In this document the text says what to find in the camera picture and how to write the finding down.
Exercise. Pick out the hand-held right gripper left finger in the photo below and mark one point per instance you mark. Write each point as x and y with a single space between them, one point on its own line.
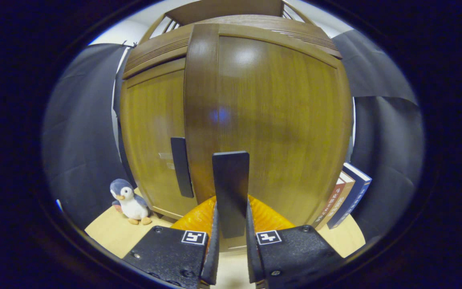
211 257

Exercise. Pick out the blue book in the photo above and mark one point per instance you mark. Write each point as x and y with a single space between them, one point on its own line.
357 196

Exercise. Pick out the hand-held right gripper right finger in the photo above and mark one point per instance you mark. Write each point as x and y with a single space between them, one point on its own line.
254 257

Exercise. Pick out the wooden cabinet drawer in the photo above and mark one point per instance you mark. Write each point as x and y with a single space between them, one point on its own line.
155 54

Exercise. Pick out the penguin plush toy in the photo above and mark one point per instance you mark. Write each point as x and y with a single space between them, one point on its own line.
132 204

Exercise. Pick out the tan book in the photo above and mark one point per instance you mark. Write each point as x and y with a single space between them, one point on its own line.
343 198

